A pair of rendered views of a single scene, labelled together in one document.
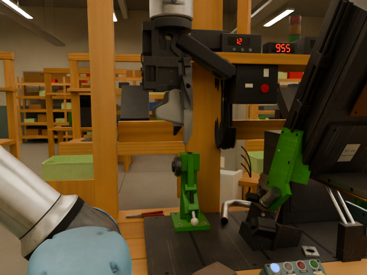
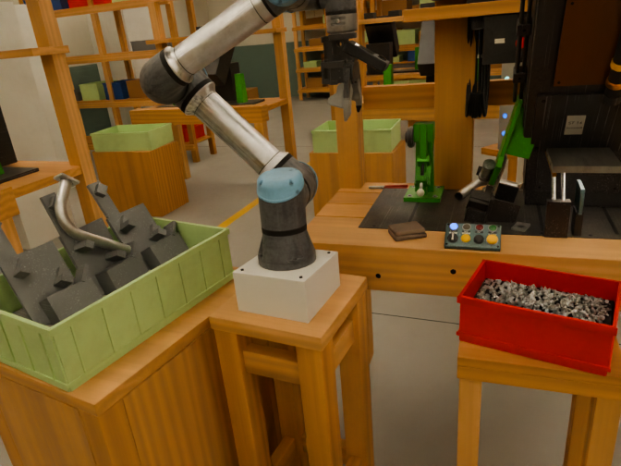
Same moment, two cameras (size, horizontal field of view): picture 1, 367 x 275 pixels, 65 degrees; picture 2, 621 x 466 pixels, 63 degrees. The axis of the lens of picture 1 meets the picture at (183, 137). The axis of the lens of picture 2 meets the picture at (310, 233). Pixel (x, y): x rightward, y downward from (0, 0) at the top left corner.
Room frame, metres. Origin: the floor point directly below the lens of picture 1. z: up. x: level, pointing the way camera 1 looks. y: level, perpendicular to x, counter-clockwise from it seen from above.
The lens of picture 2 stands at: (-0.69, -0.55, 1.51)
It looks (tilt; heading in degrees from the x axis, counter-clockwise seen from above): 22 degrees down; 30
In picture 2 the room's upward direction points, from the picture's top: 5 degrees counter-clockwise
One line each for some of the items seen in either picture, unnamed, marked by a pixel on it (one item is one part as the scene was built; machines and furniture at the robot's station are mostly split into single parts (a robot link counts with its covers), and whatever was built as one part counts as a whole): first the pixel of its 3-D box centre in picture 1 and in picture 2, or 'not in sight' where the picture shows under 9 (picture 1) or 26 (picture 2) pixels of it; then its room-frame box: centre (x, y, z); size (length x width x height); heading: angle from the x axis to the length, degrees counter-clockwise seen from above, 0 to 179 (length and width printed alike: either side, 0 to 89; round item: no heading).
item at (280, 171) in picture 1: (292, 160); (519, 131); (0.93, -0.35, 1.17); 0.13 x 0.12 x 0.20; 99
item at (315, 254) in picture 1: (310, 251); (520, 226); (0.84, -0.39, 0.90); 0.06 x 0.04 x 0.01; 170
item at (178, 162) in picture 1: (176, 166); (409, 137); (1.05, 0.03, 1.12); 0.07 x 0.03 x 0.08; 9
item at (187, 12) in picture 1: (171, 10); (341, 24); (0.52, 0.02, 1.51); 0.08 x 0.08 x 0.05
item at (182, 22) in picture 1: (167, 59); (340, 59); (0.52, 0.03, 1.43); 0.09 x 0.08 x 0.12; 99
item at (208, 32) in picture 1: (207, 41); not in sight; (1.17, -0.10, 1.59); 0.15 x 0.07 x 0.07; 99
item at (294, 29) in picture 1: (294, 30); not in sight; (1.32, -0.49, 1.67); 0.05 x 0.05 x 0.05
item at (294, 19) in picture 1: (295, 20); not in sight; (1.32, -0.49, 1.71); 0.05 x 0.05 x 0.04
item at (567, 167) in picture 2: (341, 177); (577, 153); (0.91, -0.51, 1.11); 0.39 x 0.16 x 0.03; 9
